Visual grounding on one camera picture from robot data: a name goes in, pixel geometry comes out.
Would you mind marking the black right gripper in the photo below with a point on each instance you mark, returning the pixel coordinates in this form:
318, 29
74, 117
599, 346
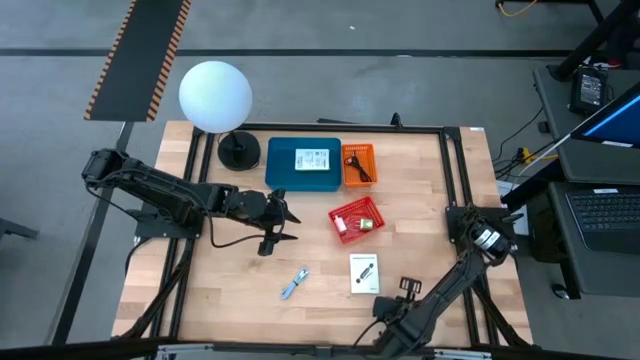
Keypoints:
411, 309

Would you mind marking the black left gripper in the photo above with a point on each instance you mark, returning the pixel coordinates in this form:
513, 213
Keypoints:
255, 207

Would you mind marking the white product box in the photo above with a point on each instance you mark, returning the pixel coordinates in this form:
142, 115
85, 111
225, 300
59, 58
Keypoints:
364, 287

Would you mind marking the pink wall charger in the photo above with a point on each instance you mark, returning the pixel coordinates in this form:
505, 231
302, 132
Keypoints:
341, 225

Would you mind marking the green white charger cube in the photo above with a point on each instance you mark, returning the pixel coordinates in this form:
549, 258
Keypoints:
366, 224

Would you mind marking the red plastic basket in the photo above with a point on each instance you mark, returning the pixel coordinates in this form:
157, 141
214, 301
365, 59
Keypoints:
367, 207

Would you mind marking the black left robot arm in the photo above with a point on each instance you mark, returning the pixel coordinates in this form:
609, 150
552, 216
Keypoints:
165, 195

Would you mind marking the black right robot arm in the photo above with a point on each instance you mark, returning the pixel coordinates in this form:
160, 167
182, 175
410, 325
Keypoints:
450, 285

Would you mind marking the teal plastic bin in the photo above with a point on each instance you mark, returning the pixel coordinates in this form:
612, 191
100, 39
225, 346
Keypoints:
280, 175

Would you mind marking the orange plastic basket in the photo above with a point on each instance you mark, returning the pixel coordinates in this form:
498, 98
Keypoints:
370, 150

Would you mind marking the white paper sheet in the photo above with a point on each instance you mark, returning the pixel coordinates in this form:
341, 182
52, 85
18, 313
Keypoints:
504, 187

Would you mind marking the white globe table lamp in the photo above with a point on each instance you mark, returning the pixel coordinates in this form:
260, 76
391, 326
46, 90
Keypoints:
215, 95

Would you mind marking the yellow power plug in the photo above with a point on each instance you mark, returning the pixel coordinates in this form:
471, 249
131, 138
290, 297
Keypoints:
523, 154

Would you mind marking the dark grey laptop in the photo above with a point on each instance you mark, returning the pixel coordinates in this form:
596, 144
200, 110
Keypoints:
605, 215

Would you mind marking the black hazard-striped floor mat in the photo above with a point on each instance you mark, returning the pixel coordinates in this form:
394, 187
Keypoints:
140, 60

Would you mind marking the grey desk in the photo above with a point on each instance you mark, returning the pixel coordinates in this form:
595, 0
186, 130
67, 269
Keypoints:
600, 165

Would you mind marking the black labelled power adapter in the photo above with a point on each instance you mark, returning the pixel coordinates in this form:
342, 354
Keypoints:
590, 90

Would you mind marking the blue-screen monitor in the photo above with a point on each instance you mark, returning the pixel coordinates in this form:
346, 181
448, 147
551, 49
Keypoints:
620, 120

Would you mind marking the black furniture leg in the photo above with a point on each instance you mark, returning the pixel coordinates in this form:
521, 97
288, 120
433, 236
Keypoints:
15, 229

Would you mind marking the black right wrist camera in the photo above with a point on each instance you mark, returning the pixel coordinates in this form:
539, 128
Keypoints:
386, 307

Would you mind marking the black aluminium table frame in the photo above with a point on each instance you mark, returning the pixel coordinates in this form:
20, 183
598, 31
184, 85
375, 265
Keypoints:
325, 128

